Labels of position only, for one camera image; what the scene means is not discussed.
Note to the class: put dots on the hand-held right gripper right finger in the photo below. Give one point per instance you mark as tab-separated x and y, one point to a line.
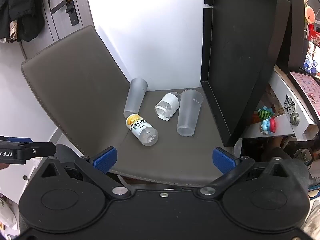
223	161

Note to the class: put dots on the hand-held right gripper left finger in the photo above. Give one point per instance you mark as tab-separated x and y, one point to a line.
105	158

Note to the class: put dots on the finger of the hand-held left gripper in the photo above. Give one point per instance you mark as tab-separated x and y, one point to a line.
40	150

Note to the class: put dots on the tall frosted plastic cup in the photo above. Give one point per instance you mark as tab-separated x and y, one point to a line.
188	115

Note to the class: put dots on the crumpled clear cup white label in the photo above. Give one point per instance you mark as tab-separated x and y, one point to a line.
170	102

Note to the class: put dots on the white cabinet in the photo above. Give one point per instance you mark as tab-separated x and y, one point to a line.
30	170

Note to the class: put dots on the clear bottle with yellow cap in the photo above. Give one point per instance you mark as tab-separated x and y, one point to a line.
142	130

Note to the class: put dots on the blue and red toy figure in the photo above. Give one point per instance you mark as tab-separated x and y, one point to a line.
269	126

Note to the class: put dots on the white plastic bag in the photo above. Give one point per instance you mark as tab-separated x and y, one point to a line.
7	215

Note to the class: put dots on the watermelon toy figure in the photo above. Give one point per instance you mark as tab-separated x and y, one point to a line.
265	112

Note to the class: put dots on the grey leather chair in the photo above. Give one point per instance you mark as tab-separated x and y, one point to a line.
75	85

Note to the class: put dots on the round metal knob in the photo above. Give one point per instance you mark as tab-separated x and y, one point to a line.
295	119

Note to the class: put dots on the white toy machine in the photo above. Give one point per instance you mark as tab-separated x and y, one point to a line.
282	90

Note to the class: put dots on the patterned cloth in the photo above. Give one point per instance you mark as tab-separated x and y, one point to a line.
313	220

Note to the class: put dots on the black tray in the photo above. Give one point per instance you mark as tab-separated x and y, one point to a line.
240	55

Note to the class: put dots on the pink printed panel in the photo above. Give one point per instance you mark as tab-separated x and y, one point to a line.
308	85

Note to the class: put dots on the beige cloth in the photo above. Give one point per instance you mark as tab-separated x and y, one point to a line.
12	28

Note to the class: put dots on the black jacket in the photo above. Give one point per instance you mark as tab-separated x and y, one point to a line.
22	7

